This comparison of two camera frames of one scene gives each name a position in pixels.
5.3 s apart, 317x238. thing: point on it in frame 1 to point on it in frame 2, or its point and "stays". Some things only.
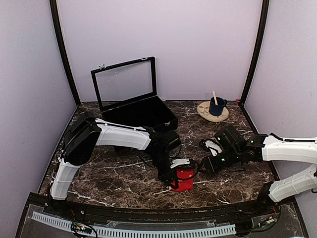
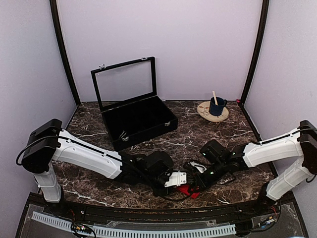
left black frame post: (54, 6) stays
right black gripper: (211, 167) to (202, 183)
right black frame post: (262, 22) stays
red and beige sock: (184, 179) to (185, 189)
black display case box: (126, 93) stays
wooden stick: (215, 98) stays
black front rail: (54, 208) stays
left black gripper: (165, 177) to (158, 192)
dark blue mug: (217, 110) stays
